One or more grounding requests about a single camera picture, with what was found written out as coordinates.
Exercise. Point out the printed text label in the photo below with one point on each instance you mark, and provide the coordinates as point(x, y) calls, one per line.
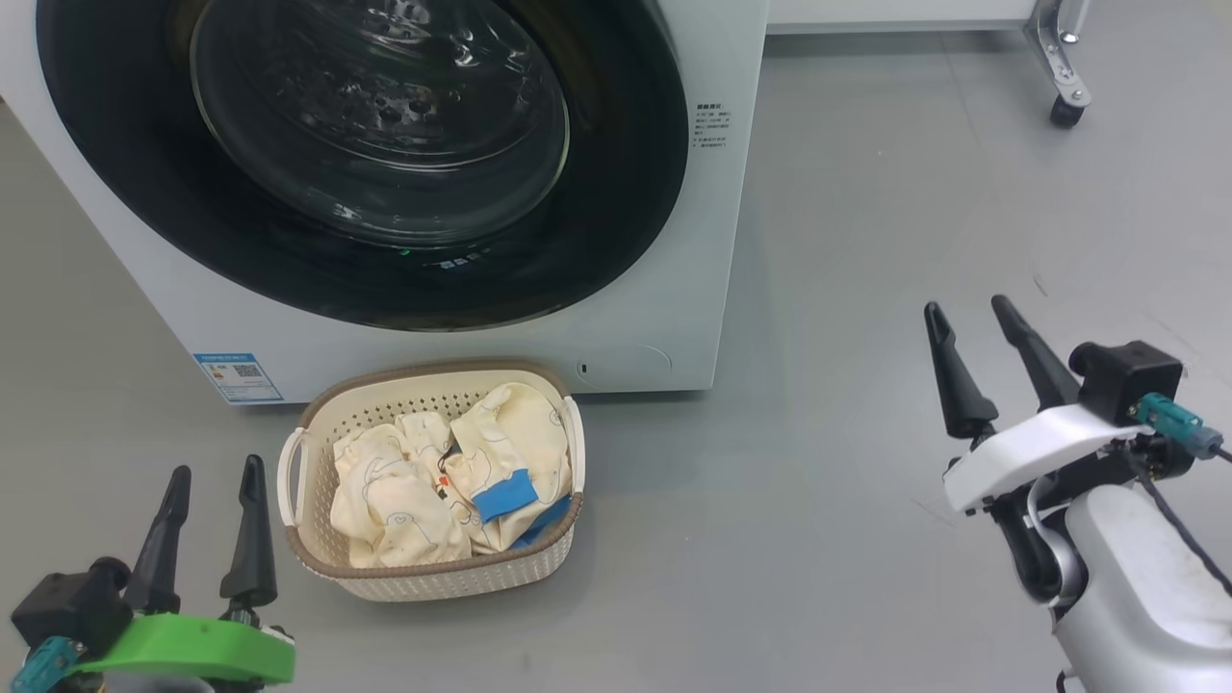
point(710, 125)

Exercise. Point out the black caster wheel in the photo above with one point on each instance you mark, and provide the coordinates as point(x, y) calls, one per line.
point(1066, 112)

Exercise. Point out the white partition panel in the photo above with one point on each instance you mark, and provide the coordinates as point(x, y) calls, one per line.
point(895, 12)

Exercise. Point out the cream perforated laundry basket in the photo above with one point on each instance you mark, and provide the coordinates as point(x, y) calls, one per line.
point(433, 583)

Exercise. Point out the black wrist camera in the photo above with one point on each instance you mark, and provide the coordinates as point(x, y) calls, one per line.
point(72, 602)
point(1131, 375)

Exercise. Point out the blue energy label sticker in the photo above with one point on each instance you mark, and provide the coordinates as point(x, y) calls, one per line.
point(238, 377)

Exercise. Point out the white front-load washing machine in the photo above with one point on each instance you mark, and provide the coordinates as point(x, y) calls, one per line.
point(717, 250)

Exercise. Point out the metal caster leg bracket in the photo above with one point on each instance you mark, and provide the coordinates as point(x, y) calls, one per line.
point(1059, 53)

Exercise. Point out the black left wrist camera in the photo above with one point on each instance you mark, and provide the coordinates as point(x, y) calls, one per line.
point(72, 602)

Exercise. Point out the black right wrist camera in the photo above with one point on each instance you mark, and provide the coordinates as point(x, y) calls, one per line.
point(1131, 375)

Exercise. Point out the black round glass washer door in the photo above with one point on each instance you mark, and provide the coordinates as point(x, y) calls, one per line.
point(385, 144)

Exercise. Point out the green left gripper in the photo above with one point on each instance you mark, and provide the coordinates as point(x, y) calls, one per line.
point(192, 650)

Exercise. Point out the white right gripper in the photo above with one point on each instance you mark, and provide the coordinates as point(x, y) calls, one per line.
point(1030, 448)

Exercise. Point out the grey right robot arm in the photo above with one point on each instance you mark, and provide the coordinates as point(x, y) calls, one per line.
point(1145, 597)

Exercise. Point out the cream garment with blue cuffs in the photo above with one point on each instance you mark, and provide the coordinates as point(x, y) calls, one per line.
point(520, 433)

